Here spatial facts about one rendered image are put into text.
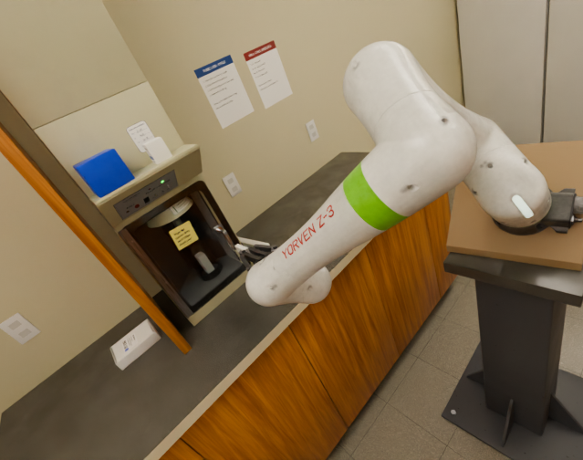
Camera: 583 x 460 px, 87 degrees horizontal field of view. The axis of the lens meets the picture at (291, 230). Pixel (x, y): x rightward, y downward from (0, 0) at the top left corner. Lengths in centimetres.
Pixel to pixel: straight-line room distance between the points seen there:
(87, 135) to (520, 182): 107
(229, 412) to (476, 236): 94
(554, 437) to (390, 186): 150
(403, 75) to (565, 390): 164
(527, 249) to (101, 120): 121
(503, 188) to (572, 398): 126
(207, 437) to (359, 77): 105
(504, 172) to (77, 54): 107
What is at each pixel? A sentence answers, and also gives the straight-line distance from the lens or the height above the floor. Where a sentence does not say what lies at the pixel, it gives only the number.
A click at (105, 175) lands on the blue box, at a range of 93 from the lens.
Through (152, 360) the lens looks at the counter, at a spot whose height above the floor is 94.
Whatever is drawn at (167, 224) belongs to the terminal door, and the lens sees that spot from 108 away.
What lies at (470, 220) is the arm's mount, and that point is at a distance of 108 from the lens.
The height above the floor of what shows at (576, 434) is 1.
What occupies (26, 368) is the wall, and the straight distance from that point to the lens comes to 168.
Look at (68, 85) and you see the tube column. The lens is 104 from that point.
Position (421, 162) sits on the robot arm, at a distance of 44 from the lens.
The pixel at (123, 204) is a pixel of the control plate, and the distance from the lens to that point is 97.
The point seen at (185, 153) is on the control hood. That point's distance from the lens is 97.
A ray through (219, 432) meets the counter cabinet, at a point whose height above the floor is 76.
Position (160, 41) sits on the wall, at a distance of 159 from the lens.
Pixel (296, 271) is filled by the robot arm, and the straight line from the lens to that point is 61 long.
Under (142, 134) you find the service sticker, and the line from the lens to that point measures 106.
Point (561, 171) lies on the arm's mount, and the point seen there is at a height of 113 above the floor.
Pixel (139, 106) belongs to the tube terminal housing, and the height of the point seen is 166.
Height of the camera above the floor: 166
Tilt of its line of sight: 30 degrees down
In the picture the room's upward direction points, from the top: 25 degrees counter-clockwise
